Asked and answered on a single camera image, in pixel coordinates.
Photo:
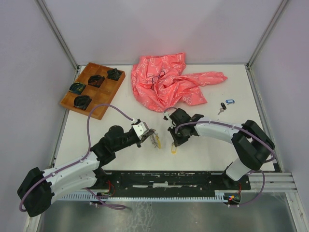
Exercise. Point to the wooden compartment tray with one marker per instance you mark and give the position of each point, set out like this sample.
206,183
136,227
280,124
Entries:
102,95

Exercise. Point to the right aluminium frame post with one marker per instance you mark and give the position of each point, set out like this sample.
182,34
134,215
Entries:
267,33

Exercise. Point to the eyeglasses on cloth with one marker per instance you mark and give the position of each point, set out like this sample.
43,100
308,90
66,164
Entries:
156,78

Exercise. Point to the dark rolled item top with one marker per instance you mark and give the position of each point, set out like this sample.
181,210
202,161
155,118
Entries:
114,74

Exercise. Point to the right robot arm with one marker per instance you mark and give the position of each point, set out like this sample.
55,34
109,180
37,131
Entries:
253,147

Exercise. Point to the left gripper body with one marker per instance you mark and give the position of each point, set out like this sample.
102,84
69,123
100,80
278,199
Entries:
137,140

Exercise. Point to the aluminium frame post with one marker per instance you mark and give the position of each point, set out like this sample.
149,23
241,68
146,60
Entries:
267,33
54,28

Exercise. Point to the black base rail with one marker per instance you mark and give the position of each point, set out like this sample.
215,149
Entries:
167,183

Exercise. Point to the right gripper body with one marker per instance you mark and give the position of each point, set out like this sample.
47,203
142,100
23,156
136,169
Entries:
179,137

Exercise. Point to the key with yellow tag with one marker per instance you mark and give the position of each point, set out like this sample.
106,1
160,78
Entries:
173,148

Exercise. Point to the key with black head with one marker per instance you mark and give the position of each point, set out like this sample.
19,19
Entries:
222,109

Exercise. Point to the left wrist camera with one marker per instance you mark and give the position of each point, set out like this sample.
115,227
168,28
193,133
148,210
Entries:
140,127

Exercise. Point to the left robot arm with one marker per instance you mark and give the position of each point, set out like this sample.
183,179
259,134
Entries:
40,189

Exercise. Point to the dark rolled item middle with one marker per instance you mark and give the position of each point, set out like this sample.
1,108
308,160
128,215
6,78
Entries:
96,80

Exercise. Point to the dark green rolled item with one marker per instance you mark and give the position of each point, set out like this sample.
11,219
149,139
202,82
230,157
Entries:
77,88

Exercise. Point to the pink patterned cloth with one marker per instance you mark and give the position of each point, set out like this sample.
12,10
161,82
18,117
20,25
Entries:
174,86

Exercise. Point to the large keyring with yellow handle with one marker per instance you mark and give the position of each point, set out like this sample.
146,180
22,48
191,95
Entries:
155,140

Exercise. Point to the left aluminium frame post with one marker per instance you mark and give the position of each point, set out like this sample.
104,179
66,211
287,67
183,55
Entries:
54,28

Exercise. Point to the dark rolled item bottom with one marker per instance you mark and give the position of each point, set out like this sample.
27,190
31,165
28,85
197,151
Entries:
82,102

